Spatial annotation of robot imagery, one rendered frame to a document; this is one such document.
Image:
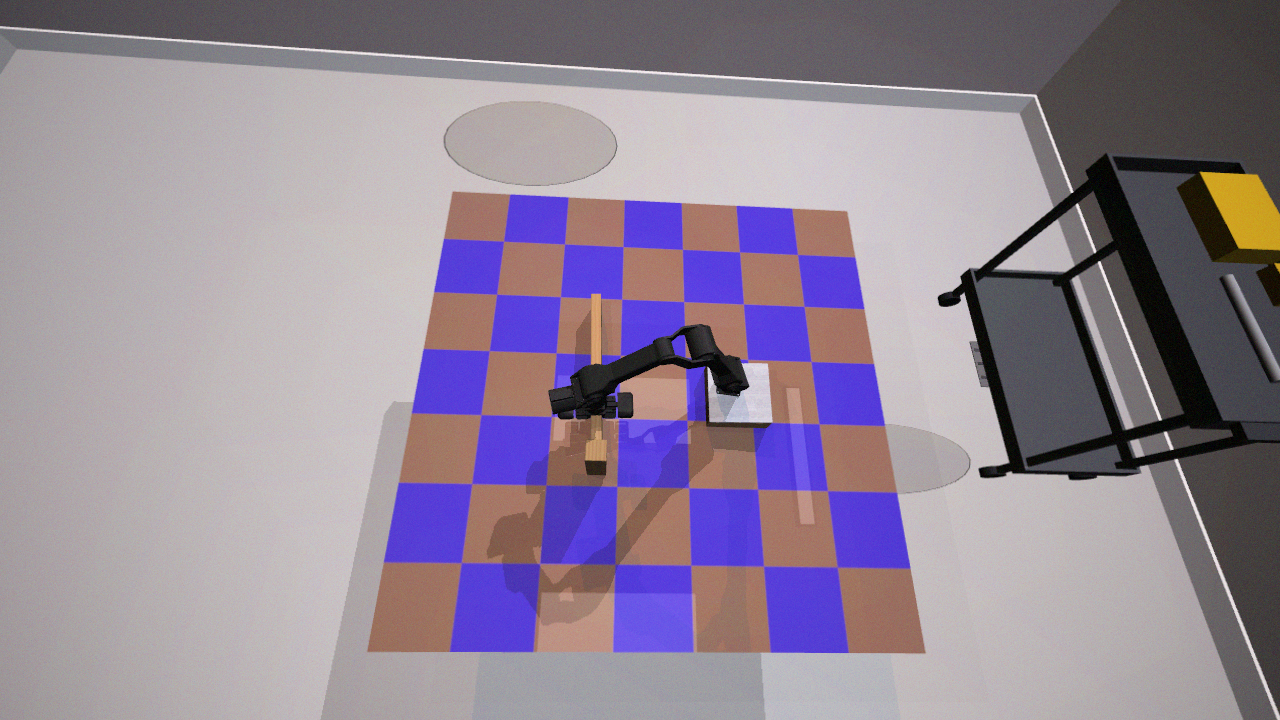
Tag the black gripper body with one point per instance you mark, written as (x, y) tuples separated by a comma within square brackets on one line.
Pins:
[(624, 404)]

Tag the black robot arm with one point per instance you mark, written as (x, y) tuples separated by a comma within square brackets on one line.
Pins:
[(593, 383)]

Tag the brown wooden post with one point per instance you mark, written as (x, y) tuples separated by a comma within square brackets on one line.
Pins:
[(595, 456)]

